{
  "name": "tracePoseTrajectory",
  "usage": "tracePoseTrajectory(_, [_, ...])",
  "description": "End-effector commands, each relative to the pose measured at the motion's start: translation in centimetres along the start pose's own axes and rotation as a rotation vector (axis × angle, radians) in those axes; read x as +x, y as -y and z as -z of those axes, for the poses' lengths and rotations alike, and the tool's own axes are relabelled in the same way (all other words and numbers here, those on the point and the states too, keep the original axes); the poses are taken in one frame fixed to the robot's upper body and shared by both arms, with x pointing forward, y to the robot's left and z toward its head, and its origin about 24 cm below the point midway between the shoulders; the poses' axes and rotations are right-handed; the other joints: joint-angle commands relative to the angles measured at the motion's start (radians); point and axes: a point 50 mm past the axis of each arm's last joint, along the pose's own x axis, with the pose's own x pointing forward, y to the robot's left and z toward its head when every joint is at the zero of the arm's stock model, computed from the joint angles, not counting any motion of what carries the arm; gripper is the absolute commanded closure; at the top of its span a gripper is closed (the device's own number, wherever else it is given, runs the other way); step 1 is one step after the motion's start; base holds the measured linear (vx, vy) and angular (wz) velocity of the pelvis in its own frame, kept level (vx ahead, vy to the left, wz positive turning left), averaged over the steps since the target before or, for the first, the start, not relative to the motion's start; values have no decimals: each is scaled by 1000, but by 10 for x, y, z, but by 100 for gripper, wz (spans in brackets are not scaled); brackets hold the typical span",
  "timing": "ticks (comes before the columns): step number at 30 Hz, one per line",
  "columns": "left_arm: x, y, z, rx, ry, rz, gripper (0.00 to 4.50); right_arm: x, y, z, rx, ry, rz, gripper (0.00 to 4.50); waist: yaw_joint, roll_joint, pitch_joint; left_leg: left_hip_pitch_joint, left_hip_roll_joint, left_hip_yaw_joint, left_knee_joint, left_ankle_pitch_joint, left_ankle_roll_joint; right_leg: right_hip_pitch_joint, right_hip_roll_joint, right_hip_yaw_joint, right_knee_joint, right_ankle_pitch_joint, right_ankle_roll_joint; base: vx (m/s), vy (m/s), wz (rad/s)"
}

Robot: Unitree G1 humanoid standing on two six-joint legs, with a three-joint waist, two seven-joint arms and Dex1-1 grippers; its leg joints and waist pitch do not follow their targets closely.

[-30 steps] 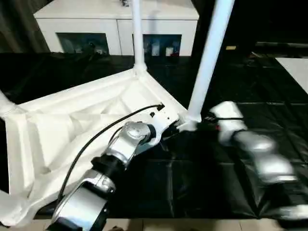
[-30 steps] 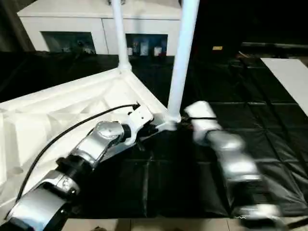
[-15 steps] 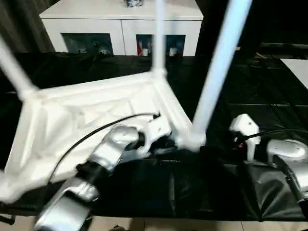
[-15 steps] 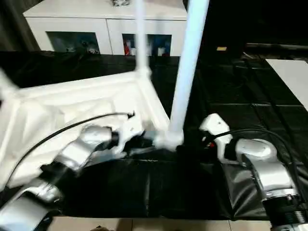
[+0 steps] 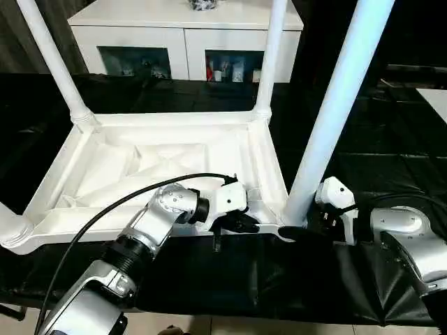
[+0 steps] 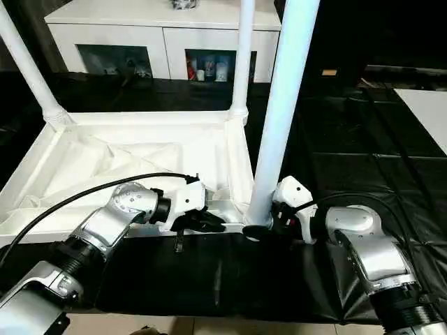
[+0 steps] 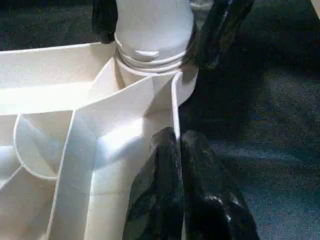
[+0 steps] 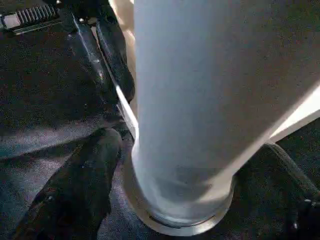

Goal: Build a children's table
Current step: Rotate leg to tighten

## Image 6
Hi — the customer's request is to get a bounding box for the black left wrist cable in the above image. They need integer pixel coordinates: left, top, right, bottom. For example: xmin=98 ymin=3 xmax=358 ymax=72
xmin=0 ymin=172 xmax=200 ymax=267

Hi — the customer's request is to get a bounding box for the black mat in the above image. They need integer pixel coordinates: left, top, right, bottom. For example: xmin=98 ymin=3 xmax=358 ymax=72
xmin=0 ymin=69 xmax=447 ymax=324

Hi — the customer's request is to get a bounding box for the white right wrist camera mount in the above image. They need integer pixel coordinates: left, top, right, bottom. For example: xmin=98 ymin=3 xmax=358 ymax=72
xmin=272 ymin=175 xmax=318 ymax=244

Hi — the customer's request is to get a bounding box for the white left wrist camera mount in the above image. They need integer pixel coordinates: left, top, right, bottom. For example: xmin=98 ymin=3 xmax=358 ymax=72
xmin=161 ymin=179 xmax=210 ymax=234

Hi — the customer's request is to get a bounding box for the white flat board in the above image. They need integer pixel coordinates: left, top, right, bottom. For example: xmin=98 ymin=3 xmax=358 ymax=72
xmin=393 ymin=87 xmax=447 ymax=157

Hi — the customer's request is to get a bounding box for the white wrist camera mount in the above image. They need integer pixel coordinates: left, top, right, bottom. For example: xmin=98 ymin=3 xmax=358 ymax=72
xmin=161 ymin=179 xmax=210 ymax=234
xmin=272 ymin=175 xmax=318 ymax=244

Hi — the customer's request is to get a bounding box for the white cabinet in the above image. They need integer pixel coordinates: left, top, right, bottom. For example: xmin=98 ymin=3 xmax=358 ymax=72
xmin=45 ymin=0 xmax=282 ymax=84

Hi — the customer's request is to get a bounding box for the dark patterned ornament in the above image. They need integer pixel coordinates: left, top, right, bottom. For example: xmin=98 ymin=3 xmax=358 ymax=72
xmin=170 ymin=0 xmax=200 ymax=10

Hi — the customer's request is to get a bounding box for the grey curtain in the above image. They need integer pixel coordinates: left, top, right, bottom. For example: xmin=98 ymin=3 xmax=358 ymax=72
xmin=0 ymin=0 xmax=68 ymax=73

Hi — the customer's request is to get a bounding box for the black side table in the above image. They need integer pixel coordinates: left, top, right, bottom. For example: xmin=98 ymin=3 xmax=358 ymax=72
xmin=358 ymin=64 xmax=447 ymax=91

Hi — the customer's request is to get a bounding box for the white plastic table top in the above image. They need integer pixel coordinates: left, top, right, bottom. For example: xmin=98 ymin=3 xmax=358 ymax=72
xmin=0 ymin=107 xmax=273 ymax=248

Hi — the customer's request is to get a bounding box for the white plastic table leg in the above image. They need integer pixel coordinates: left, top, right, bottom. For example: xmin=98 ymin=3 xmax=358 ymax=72
xmin=228 ymin=0 xmax=256 ymax=121
xmin=0 ymin=3 xmax=77 ymax=133
xmin=244 ymin=0 xmax=321 ymax=232

